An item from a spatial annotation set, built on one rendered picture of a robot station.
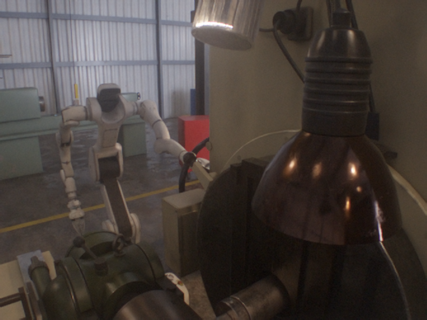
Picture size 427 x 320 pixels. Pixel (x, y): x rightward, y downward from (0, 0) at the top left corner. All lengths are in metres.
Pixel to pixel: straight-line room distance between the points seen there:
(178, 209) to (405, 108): 0.65
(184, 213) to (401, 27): 0.72
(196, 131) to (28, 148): 2.92
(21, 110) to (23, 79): 3.94
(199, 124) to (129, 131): 2.07
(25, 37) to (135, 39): 3.21
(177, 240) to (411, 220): 0.67
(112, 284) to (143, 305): 0.15
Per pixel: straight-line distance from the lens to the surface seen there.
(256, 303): 0.65
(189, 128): 4.90
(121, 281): 0.79
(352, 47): 0.29
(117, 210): 2.19
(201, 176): 0.91
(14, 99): 6.02
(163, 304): 0.67
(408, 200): 0.57
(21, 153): 6.12
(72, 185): 2.33
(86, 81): 10.27
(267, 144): 0.72
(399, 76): 0.58
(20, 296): 0.83
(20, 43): 9.93
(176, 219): 0.98
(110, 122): 2.02
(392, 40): 0.59
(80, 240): 0.84
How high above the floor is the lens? 1.73
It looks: 16 degrees down
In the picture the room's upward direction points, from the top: straight up
